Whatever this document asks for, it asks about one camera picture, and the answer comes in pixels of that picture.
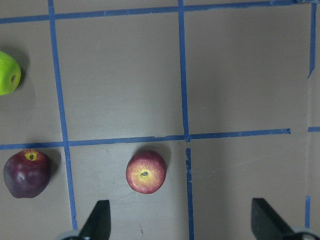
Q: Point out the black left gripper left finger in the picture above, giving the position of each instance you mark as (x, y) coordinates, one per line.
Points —
(98, 224)

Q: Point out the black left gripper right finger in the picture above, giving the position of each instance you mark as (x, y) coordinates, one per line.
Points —
(267, 224)

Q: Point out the red yellow apple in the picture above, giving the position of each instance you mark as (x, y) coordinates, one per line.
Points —
(146, 172)

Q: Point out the dark red apple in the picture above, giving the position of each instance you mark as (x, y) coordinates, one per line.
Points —
(27, 173)

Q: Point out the green apple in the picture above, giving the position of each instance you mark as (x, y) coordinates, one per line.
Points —
(10, 74)

